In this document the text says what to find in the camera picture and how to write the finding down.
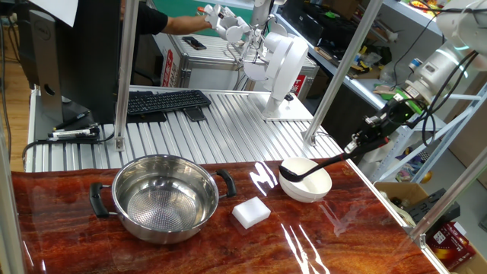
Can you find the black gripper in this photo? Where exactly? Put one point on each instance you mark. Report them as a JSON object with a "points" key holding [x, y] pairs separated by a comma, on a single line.
{"points": [[395, 116]]}

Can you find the black ladle red tip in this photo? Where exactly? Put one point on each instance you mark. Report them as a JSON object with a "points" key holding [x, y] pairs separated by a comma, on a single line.
{"points": [[327, 163]]}

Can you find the white haptic teleoperation device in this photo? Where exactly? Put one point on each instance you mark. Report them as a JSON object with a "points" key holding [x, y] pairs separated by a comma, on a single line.
{"points": [[285, 64]]}

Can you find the person bare forearm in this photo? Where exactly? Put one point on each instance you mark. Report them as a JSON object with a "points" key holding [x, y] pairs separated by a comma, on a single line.
{"points": [[184, 24]]}

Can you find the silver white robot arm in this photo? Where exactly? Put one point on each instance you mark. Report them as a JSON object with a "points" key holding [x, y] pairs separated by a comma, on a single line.
{"points": [[441, 64]]}

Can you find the white ceramic bowl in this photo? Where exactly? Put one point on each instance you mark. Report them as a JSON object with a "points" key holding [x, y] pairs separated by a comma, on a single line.
{"points": [[312, 188]]}

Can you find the person hand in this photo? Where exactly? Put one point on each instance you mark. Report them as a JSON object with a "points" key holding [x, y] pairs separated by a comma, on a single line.
{"points": [[207, 23]]}

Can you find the white foam packaging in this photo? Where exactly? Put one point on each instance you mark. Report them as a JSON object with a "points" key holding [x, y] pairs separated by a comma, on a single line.
{"points": [[376, 158]]}

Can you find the black cabinet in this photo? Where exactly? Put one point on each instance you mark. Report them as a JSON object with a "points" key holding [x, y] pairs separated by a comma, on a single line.
{"points": [[342, 118]]}

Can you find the green folded bag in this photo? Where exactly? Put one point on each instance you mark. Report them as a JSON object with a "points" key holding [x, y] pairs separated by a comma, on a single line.
{"points": [[386, 95]]}

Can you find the wooden utensil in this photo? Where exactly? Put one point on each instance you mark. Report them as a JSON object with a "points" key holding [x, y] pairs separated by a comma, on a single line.
{"points": [[382, 89]]}

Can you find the colourful cloth bag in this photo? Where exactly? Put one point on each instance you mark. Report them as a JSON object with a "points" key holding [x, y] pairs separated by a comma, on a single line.
{"points": [[411, 167]]}

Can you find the white metal shelf rack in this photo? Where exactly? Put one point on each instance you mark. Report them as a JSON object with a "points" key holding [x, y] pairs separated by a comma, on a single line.
{"points": [[365, 85]]}

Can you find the open cardboard box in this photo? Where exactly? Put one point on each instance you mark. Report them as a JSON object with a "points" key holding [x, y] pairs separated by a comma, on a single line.
{"points": [[399, 190]]}

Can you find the black plastic part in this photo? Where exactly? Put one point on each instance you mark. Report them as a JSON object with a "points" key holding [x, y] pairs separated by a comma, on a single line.
{"points": [[433, 207]]}

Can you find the red printed box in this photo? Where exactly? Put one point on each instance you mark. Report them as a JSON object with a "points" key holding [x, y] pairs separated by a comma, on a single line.
{"points": [[451, 245]]}

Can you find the black equipment case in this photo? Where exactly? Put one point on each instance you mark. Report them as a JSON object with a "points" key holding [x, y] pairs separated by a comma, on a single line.
{"points": [[304, 19]]}

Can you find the white sponge block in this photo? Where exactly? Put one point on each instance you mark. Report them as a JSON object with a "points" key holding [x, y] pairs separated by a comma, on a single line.
{"points": [[251, 213]]}

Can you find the colourful toy fruits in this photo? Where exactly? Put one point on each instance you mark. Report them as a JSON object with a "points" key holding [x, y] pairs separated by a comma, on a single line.
{"points": [[422, 4]]}

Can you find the grey metal column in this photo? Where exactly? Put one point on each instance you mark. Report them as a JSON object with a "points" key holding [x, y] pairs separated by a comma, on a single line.
{"points": [[260, 11]]}

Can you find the tan cardboard box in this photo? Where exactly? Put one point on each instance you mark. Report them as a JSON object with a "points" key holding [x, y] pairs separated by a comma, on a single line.
{"points": [[477, 266]]}

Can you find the silver aluminium case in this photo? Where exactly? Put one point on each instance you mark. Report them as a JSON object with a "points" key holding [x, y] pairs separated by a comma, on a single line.
{"points": [[205, 78]]}

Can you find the black smartphone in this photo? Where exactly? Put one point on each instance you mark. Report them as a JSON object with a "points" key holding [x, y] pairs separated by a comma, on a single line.
{"points": [[195, 114], [194, 43]]}

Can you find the black computer keyboard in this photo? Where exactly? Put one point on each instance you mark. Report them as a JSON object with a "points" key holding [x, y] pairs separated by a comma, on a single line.
{"points": [[167, 102]]}

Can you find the black flat pad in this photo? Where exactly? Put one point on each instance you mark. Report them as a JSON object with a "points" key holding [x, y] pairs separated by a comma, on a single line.
{"points": [[146, 118]]}

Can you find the green partition board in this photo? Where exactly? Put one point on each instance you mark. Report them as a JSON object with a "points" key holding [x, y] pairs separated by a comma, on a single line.
{"points": [[179, 7]]}

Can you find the person black t-shirt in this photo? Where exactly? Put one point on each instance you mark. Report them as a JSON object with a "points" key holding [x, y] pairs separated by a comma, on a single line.
{"points": [[150, 19]]}

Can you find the red brown woodgrain mat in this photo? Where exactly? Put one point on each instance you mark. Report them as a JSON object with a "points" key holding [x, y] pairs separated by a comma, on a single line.
{"points": [[114, 255]]}

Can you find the black computer monitor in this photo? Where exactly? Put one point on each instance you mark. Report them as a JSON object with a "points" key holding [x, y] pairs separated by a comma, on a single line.
{"points": [[91, 57]]}

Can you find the white marker pen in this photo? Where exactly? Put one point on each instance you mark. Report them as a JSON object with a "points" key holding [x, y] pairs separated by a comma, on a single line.
{"points": [[72, 133]]}

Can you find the black pen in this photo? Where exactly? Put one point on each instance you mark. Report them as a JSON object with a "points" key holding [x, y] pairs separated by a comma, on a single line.
{"points": [[72, 121]]}

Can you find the silver monitor stand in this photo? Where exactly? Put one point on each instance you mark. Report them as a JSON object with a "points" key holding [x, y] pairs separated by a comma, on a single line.
{"points": [[45, 68]]}

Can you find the white paper sheet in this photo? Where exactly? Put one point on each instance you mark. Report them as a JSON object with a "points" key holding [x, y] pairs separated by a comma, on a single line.
{"points": [[57, 9]]}

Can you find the aluminium frame post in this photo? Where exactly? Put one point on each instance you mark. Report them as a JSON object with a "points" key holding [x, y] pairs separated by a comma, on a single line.
{"points": [[127, 57], [9, 228], [342, 64], [449, 197]]}

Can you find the aluminium frame rail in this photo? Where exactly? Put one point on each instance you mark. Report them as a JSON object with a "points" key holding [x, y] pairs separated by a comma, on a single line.
{"points": [[435, 260]]}

